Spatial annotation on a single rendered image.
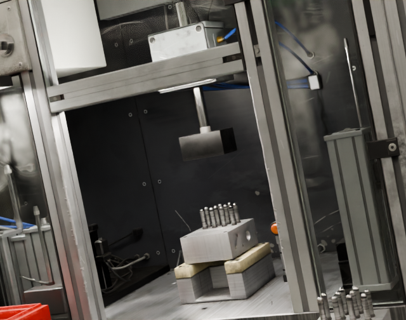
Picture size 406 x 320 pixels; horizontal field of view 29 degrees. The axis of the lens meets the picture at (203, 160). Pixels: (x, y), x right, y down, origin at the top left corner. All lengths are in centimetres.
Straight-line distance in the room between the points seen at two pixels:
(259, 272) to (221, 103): 42
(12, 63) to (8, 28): 6
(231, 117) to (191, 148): 25
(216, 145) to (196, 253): 20
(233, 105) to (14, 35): 51
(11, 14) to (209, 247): 53
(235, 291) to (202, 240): 11
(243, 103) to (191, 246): 39
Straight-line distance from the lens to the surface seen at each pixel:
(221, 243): 140
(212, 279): 150
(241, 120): 169
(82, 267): 141
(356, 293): 112
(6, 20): 143
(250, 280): 142
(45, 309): 143
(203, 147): 145
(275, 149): 121
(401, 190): 118
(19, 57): 141
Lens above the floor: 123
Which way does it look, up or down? 3 degrees down
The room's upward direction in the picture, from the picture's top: 11 degrees counter-clockwise
